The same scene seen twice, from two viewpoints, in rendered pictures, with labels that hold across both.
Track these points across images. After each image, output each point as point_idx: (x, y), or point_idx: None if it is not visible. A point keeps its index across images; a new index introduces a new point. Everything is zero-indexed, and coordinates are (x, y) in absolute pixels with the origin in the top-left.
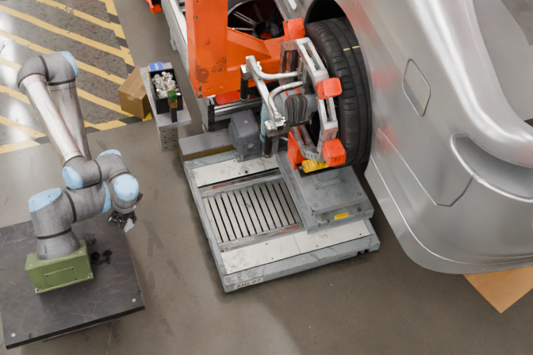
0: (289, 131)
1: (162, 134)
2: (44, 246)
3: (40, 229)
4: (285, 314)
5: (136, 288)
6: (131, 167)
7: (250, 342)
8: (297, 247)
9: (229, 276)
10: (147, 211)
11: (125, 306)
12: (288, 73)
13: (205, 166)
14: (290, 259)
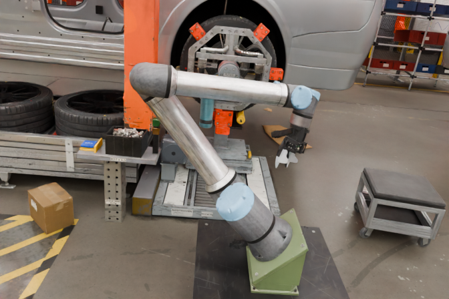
0: (214, 111)
1: (122, 199)
2: (278, 231)
3: (266, 219)
4: (301, 206)
5: (302, 227)
6: (124, 244)
7: (321, 225)
8: (258, 181)
9: (273, 211)
10: (181, 246)
11: (319, 237)
12: (226, 46)
13: (166, 197)
14: (266, 185)
